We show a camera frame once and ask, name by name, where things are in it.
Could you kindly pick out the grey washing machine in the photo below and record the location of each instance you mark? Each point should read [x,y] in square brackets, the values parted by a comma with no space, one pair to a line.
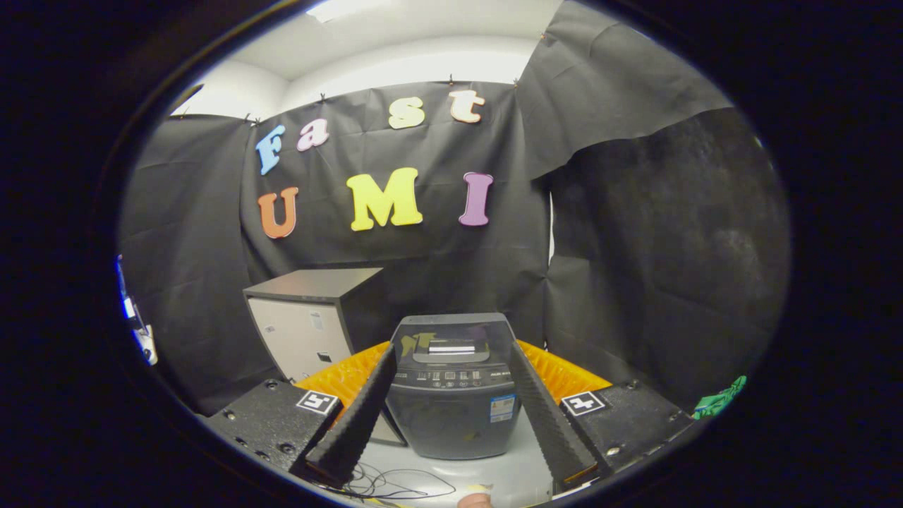
[451,423]

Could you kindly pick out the green cloth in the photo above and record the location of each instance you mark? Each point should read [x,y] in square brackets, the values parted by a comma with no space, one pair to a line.
[719,402]

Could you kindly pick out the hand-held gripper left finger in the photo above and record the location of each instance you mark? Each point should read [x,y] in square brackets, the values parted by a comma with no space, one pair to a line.
[356,420]

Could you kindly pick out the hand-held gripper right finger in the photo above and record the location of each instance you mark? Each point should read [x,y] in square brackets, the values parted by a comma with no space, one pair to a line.
[547,423]

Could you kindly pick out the grey cabinet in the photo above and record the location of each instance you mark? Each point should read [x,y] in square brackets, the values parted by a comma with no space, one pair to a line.
[296,331]

